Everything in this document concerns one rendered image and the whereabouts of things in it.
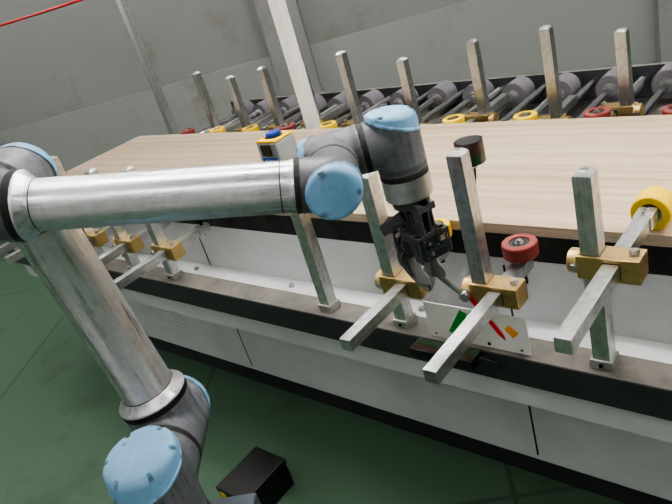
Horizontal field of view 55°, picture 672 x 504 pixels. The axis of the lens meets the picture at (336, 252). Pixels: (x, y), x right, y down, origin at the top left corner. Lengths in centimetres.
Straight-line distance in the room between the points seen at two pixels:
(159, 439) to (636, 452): 121
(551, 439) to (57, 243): 142
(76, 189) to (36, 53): 469
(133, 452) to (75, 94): 458
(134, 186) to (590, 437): 139
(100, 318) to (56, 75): 450
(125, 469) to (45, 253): 42
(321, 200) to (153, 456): 60
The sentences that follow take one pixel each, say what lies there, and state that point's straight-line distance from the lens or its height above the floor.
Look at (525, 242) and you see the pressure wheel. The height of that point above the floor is 90.
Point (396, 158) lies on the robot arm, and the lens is 114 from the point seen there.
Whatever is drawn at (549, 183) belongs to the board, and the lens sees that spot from 179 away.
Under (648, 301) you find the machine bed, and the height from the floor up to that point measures 73.
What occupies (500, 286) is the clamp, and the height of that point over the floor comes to 87.
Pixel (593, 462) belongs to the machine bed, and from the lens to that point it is 202.
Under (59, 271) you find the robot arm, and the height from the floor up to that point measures 122.
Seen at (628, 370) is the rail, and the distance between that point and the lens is 145.
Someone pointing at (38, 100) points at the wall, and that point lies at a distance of 585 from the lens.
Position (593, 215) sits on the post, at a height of 106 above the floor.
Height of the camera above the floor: 163
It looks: 26 degrees down
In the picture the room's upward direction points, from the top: 17 degrees counter-clockwise
